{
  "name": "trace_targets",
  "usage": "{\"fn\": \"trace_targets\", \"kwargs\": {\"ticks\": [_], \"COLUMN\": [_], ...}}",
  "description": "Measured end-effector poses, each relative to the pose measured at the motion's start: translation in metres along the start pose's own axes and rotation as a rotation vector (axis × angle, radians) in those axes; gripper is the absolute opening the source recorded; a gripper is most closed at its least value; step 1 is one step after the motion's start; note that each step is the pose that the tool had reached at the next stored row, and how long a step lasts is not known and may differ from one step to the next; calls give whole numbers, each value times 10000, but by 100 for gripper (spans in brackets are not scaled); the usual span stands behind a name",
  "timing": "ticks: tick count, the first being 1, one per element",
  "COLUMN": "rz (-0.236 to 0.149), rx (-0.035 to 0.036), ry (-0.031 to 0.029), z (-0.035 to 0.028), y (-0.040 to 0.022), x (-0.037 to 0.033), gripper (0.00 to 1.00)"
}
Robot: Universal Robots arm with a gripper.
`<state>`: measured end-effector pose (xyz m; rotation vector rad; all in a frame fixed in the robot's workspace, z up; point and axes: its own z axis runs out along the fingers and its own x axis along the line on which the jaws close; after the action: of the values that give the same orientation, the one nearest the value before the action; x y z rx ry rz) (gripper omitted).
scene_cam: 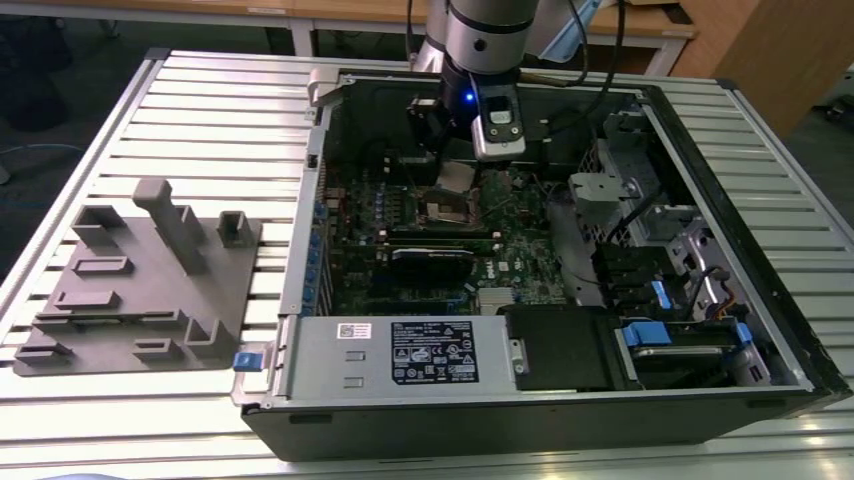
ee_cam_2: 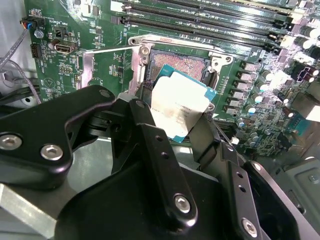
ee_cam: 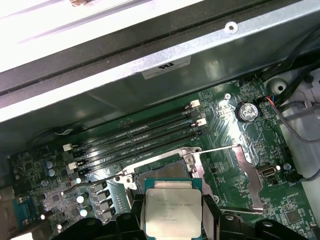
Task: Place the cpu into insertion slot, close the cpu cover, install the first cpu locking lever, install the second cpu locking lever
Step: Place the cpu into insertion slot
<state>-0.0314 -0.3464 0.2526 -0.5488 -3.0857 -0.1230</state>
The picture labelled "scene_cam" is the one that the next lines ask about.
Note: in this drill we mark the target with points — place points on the silver CPU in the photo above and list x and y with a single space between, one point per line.
456 177

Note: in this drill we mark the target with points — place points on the CPU socket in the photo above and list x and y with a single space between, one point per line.
443 212

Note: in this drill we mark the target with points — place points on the black RAM slot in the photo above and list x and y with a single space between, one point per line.
436 231

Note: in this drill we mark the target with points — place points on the metal drive cage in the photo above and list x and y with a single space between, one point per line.
617 155

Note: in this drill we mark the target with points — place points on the green motherboard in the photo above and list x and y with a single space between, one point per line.
527 260

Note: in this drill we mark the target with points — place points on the black graphics card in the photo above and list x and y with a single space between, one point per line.
434 270

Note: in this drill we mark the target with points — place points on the wooden desk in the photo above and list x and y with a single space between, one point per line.
654 27

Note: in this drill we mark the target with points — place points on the silver chipset heatsink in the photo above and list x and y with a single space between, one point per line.
496 296

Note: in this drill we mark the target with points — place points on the white barcode sticker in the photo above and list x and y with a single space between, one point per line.
354 331

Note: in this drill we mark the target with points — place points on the black label sticker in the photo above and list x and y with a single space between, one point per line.
434 352

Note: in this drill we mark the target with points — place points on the wooden cabinet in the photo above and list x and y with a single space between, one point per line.
767 50

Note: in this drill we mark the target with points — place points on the hard disk in blue carrier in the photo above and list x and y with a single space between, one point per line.
646 334

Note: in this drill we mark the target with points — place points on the grey power supply unit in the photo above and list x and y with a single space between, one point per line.
320 365

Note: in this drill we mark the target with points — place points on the black chair base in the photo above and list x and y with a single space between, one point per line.
834 105

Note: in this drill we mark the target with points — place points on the grey parts rack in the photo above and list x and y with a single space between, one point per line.
153 300

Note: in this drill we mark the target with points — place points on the blue case latch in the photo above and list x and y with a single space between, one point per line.
247 362

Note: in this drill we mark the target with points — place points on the black PC case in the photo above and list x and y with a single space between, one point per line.
467 435

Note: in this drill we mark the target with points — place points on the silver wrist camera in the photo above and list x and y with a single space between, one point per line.
500 130

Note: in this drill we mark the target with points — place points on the silver metal bracket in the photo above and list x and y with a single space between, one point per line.
597 192

